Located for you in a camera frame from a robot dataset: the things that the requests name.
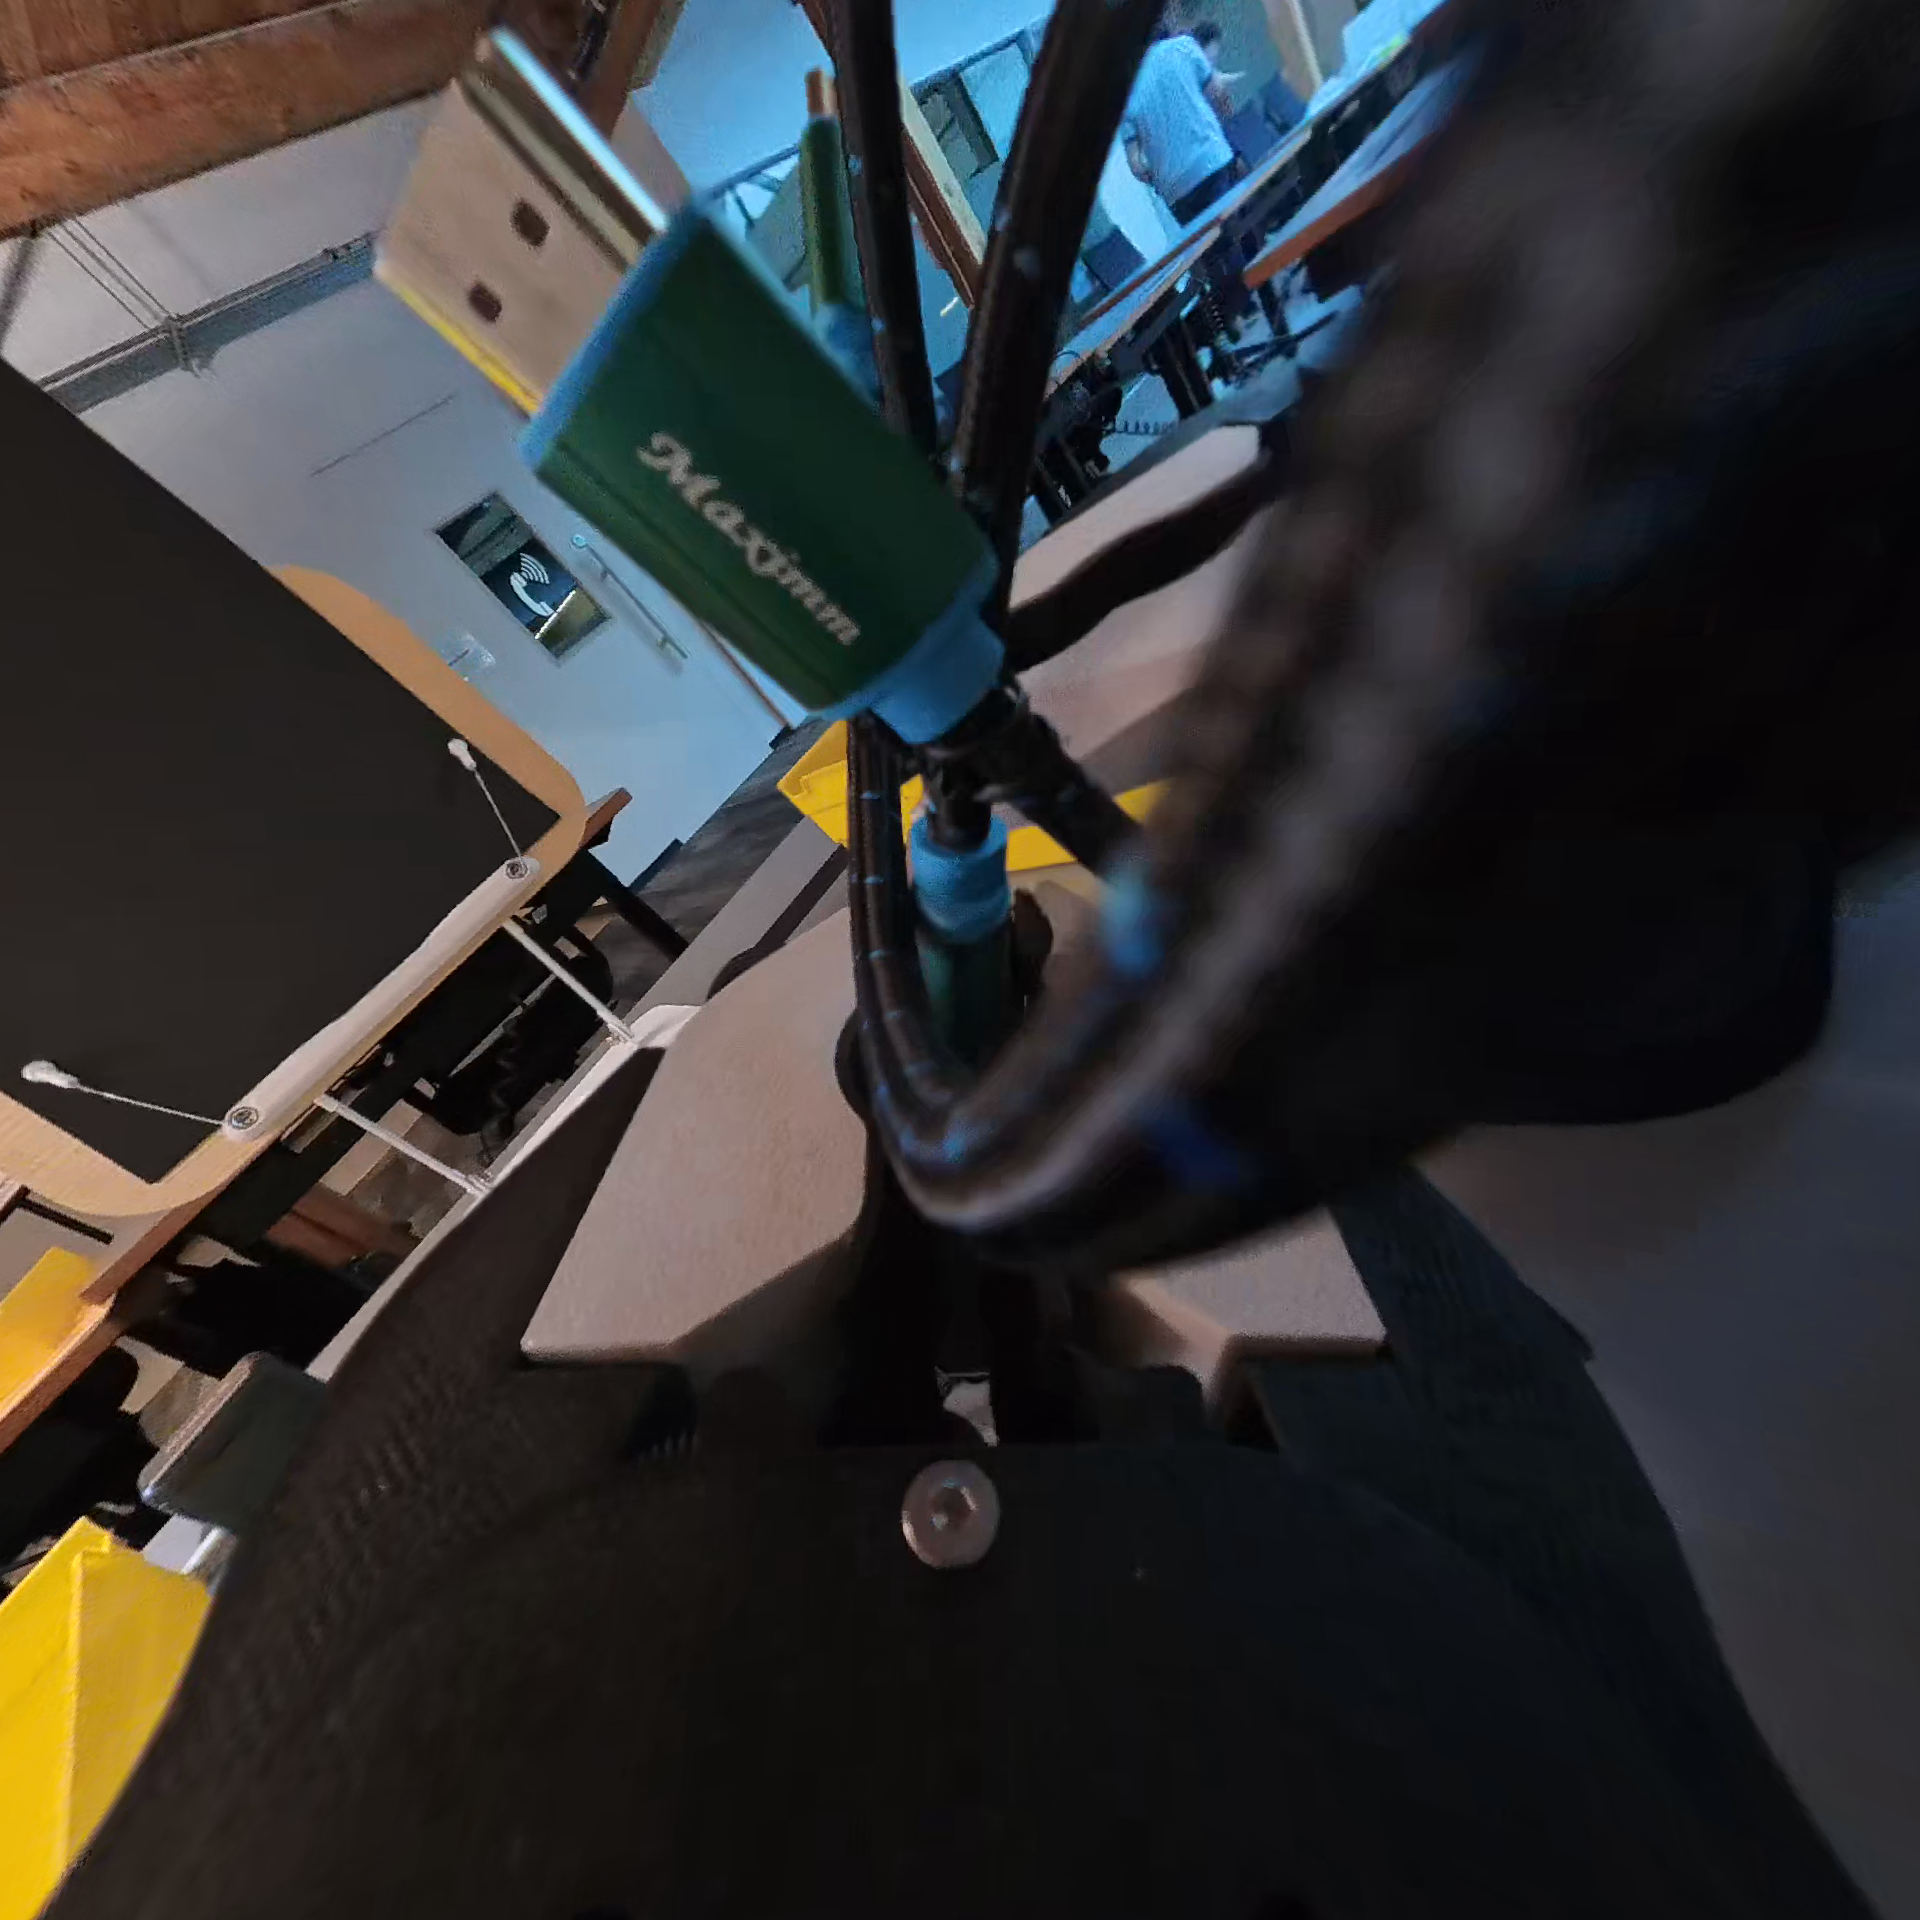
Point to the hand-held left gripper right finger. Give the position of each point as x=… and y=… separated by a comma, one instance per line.
x=1273, y=1292

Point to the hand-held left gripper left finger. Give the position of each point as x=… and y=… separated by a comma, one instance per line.
x=707, y=1187

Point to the yellow divided plastic bin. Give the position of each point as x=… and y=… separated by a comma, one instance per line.
x=817, y=783

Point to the yellow plastic bins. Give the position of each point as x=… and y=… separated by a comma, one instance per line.
x=89, y=1725

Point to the brown workbench with black legs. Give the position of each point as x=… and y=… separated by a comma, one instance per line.
x=142, y=1276

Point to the small yellow plastic bin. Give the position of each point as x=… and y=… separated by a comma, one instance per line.
x=44, y=1319

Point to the long desk with black chairs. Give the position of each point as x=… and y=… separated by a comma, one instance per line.
x=1169, y=303

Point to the black board with wooden frame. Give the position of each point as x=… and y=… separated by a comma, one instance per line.
x=225, y=823

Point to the phone icon wall sign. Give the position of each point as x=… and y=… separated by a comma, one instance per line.
x=522, y=585

